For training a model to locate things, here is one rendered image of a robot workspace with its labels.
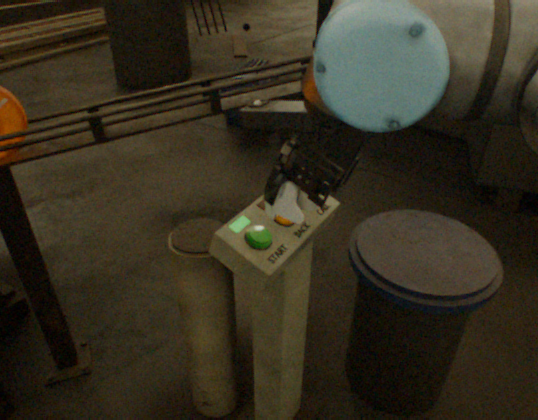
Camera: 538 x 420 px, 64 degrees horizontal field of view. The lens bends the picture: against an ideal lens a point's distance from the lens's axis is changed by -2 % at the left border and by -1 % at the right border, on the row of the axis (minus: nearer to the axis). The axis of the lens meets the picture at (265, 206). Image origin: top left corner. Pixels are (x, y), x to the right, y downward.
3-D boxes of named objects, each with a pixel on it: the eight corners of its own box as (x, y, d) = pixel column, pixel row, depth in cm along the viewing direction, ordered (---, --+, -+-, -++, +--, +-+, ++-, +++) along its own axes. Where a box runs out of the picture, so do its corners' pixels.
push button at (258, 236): (239, 240, 68) (242, 233, 66) (254, 227, 70) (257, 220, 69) (259, 255, 67) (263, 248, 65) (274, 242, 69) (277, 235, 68)
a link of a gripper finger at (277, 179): (266, 211, 58) (287, 162, 52) (257, 204, 58) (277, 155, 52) (285, 195, 61) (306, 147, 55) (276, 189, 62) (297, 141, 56)
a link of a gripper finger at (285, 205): (286, 247, 61) (309, 202, 55) (254, 223, 62) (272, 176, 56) (298, 236, 63) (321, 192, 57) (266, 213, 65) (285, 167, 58)
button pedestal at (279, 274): (221, 439, 102) (199, 227, 68) (276, 367, 118) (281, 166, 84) (279, 479, 94) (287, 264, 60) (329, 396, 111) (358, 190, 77)
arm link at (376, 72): (509, 17, 25) (479, -33, 34) (310, 1, 27) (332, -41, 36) (461, 153, 31) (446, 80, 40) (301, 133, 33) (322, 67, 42)
